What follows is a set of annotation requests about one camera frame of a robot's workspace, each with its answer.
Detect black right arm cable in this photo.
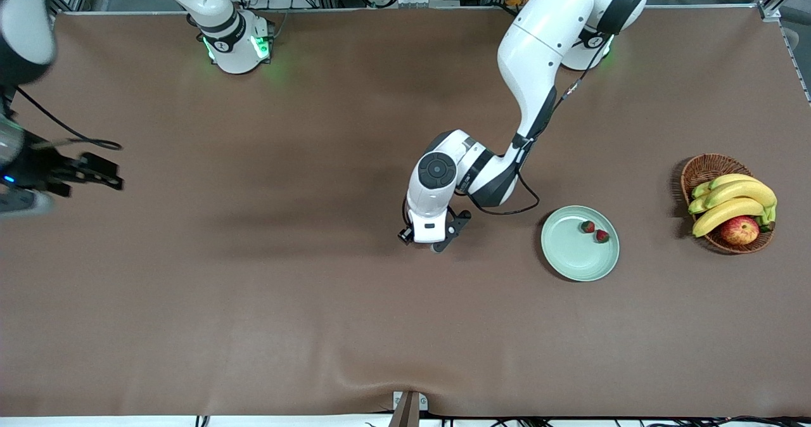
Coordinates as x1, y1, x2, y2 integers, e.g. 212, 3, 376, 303
13, 87, 123, 152

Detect brown table cover sheet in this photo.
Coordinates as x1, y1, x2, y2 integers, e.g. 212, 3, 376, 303
0, 6, 811, 419

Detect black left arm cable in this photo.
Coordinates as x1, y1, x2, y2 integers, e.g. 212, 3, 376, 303
466, 31, 603, 217

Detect black floor cables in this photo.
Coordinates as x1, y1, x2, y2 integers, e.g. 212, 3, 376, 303
437, 416, 811, 427

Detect brown wicker basket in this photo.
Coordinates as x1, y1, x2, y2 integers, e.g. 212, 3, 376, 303
680, 153, 775, 255

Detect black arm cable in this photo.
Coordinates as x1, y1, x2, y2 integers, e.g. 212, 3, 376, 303
13, 87, 123, 152
466, 31, 603, 217

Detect aluminium table side rail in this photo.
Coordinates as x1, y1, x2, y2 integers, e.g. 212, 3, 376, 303
781, 24, 811, 106

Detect red yellow apple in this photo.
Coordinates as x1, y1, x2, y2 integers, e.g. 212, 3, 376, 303
720, 215, 760, 246

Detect pale green round plate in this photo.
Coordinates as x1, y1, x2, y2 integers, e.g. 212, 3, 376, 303
540, 205, 620, 283

